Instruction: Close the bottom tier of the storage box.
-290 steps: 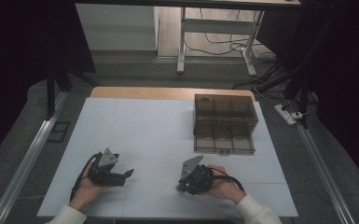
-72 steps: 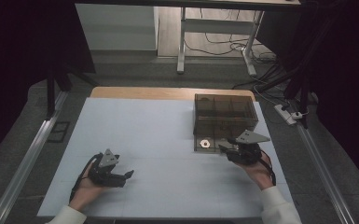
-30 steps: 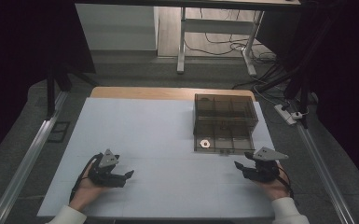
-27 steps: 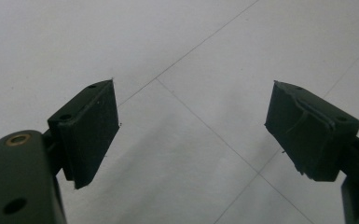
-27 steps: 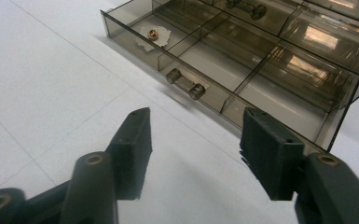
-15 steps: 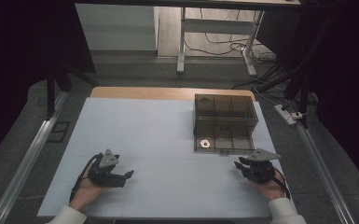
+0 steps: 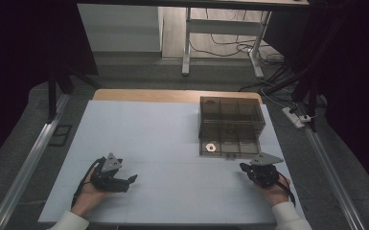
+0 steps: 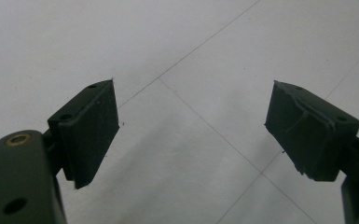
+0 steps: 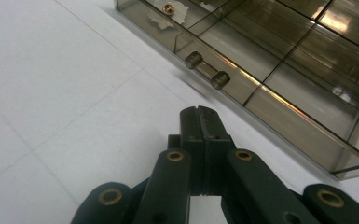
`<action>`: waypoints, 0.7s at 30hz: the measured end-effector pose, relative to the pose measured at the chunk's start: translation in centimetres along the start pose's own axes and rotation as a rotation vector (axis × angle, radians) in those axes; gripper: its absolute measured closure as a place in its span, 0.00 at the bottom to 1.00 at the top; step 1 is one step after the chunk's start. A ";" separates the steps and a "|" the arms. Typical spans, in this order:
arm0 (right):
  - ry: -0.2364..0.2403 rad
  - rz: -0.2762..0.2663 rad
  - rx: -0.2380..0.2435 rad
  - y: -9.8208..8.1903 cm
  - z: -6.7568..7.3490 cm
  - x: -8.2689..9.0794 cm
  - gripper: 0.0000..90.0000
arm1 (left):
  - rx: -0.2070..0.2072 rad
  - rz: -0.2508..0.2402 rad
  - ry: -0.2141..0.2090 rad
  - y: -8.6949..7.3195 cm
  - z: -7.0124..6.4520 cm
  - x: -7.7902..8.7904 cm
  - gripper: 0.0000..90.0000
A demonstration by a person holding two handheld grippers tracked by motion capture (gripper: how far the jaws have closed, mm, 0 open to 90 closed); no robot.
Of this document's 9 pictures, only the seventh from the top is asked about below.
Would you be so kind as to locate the white table mat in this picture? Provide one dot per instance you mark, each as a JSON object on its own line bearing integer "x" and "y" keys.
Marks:
{"x": 140, "y": 143}

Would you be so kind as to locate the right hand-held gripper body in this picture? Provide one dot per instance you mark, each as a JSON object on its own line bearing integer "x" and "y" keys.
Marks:
{"x": 263, "y": 174}

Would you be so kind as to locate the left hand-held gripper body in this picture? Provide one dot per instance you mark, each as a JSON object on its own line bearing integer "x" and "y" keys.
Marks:
{"x": 108, "y": 182}

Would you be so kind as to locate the white power strip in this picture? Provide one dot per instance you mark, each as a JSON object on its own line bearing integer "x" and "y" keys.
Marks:
{"x": 292, "y": 117}

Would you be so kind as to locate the black metal stand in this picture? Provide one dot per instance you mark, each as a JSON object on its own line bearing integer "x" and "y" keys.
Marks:
{"x": 311, "y": 96}
{"x": 51, "y": 96}

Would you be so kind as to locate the person's left hand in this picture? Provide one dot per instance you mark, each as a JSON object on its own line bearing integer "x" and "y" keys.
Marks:
{"x": 87, "y": 198}

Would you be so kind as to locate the black floor frame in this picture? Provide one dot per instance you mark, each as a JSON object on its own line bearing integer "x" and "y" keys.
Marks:
{"x": 59, "y": 144}

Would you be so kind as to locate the brown transparent drawer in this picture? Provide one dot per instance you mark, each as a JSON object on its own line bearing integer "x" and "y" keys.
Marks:
{"x": 236, "y": 145}

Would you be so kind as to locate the white metal desk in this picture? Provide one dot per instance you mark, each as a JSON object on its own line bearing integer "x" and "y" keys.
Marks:
{"x": 223, "y": 27}

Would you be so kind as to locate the aluminium rail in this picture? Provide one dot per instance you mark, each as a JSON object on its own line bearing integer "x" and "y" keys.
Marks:
{"x": 28, "y": 163}
{"x": 332, "y": 179}

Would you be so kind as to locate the person's right hand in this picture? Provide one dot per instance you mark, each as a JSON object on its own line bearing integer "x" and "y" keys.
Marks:
{"x": 276, "y": 195}

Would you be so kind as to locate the white cabinet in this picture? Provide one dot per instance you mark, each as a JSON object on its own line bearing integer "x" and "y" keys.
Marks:
{"x": 118, "y": 28}

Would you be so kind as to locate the brown transparent drawer box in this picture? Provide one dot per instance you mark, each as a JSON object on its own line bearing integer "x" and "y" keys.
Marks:
{"x": 230, "y": 110}

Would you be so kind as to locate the dark curtain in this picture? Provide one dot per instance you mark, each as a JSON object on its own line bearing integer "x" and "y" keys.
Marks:
{"x": 12, "y": 48}
{"x": 357, "y": 64}

